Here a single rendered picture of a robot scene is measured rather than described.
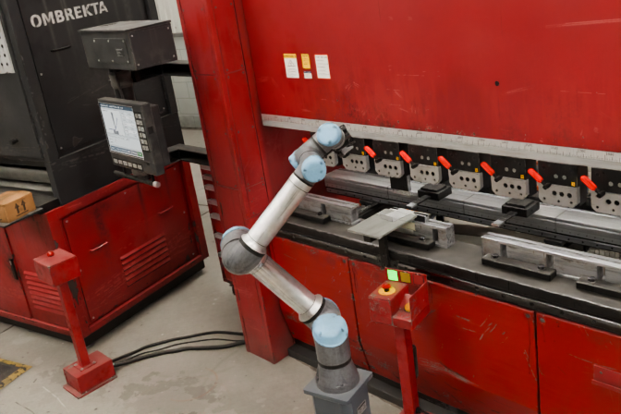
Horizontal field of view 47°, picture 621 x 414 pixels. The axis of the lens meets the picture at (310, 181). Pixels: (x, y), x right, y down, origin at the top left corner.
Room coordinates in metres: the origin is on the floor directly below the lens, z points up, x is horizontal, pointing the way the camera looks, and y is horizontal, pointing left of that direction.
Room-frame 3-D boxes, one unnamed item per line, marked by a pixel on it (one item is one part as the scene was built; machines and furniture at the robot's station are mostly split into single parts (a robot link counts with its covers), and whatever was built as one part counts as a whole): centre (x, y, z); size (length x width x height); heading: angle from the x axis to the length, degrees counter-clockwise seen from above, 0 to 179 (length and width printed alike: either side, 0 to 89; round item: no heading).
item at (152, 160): (3.52, 0.83, 1.42); 0.45 x 0.12 x 0.36; 40
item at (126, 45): (3.62, 0.80, 1.53); 0.51 x 0.25 x 0.85; 40
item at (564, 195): (2.42, -0.91, 1.26); 0.15 x 0.09 x 0.17; 42
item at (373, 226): (2.90, -0.29, 1.00); 0.26 x 0.18 x 0.01; 132
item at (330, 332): (2.12, 0.01, 0.94); 0.13 x 0.12 x 0.14; 5
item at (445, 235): (2.96, -0.43, 0.92); 0.39 x 0.06 x 0.10; 42
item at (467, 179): (2.72, -0.64, 1.26); 0.15 x 0.09 x 0.17; 42
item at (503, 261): (2.51, -0.76, 0.89); 0.30 x 0.05 x 0.03; 42
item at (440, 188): (3.11, -0.52, 1.01); 0.26 x 0.12 x 0.05; 132
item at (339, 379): (2.11, 0.01, 0.82); 0.15 x 0.15 x 0.10
